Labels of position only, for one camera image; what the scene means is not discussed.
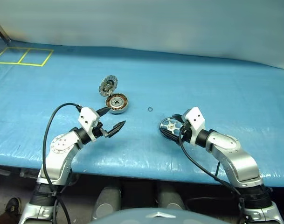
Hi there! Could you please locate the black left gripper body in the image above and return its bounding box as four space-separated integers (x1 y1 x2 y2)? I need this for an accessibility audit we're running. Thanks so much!
92 121 110 139

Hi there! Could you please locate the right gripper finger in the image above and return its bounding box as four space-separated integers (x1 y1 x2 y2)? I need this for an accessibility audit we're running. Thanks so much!
172 113 185 123
159 129 180 143

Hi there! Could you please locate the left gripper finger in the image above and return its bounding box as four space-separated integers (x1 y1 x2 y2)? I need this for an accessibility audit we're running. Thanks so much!
96 106 111 118
106 120 127 139

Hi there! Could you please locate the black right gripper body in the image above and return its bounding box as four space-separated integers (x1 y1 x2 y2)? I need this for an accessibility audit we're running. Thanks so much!
179 120 194 143

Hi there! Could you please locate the motor stator with copper windings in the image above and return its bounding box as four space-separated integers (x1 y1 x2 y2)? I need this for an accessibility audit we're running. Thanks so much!
105 93 130 115

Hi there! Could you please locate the grey finned motor cover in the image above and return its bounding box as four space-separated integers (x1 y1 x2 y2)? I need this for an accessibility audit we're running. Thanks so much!
98 75 118 97

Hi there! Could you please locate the blue table cover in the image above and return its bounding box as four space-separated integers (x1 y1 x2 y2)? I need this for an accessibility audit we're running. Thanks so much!
0 38 284 187

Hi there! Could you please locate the grey rounded robot leg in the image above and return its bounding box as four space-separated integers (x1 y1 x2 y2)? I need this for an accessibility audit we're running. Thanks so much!
92 186 122 220
157 186 186 210

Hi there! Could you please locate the yellow tape grid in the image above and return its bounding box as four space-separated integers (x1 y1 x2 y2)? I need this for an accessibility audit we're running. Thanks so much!
0 47 55 67

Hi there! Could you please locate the grey robot torso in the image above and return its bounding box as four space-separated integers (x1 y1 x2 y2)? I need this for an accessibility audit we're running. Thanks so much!
89 208 203 224

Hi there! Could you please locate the dark sneaker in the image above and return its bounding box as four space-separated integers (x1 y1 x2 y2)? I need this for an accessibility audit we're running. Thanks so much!
4 197 22 215

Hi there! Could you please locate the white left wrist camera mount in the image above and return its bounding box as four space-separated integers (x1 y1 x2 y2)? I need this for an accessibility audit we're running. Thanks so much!
77 107 101 142

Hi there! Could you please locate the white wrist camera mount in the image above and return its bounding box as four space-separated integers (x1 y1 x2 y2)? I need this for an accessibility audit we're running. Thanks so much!
77 107 101 142
182 106 207 145

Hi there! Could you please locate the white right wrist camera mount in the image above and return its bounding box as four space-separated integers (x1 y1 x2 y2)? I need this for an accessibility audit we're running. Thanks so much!
182 106 207 145

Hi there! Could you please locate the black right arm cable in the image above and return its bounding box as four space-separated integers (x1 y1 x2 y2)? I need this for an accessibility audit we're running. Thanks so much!
178 130 247 224

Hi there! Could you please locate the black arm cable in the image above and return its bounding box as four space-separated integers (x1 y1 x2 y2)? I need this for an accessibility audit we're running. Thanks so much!
42 102 83 224
178 130 247 224

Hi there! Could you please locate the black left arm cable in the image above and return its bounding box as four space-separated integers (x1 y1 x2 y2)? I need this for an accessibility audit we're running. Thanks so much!
42 102 83 224

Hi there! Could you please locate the metal post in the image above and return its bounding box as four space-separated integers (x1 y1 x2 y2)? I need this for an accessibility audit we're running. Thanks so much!
0 15 11 42

